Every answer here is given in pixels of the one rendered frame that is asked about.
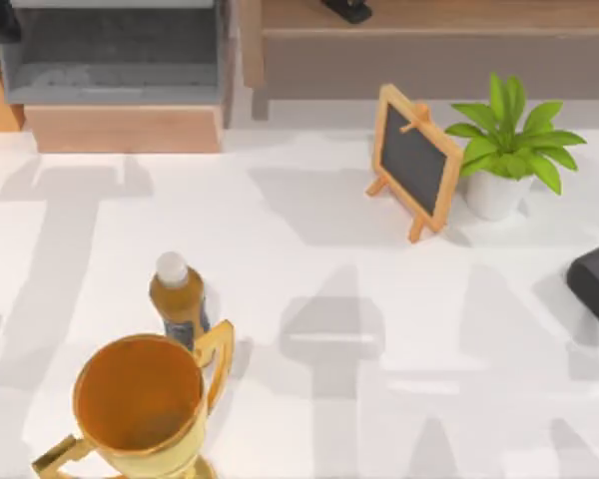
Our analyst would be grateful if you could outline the brown bottle with white cap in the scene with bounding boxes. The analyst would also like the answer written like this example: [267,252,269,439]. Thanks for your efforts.
[148,250,212,352]

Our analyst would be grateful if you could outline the wooden framed blackboard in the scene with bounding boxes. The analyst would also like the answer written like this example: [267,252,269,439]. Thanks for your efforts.
[364,83,464,244]

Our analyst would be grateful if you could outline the pale wooden drawer front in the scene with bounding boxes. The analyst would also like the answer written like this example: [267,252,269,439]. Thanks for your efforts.
[23,104,225,154]

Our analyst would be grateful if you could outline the wooden open shelf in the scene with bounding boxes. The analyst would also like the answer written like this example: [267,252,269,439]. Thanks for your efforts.
[241,0,599,122]

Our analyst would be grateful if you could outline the gold trophy cup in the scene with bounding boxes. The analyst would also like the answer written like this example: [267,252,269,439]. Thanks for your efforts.
[31,318,236,479]

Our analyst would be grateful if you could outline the green plant in white pot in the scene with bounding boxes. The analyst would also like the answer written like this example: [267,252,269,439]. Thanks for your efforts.
[444,72,588,222]

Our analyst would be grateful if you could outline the black stapler on shelf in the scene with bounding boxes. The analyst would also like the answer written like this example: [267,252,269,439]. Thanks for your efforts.
[320,0,373,25]

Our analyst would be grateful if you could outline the pulled-out wooden drawer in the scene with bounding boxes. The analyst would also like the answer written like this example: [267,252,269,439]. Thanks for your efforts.
[0,0,234,154]

